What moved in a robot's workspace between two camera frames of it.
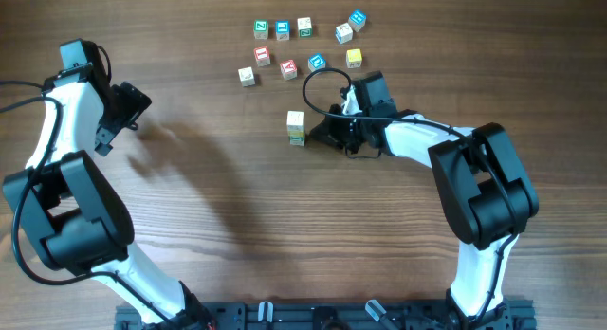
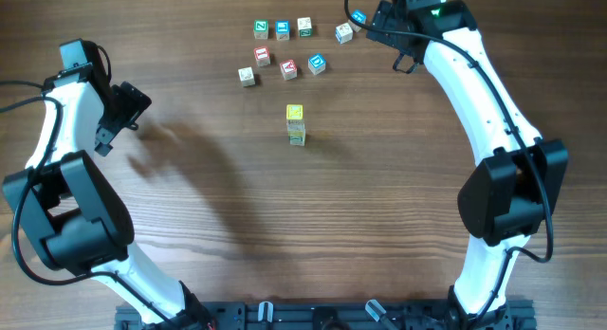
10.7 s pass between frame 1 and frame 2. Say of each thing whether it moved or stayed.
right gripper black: moved
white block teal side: stayed
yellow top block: moved
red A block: stayed
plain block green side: stayed
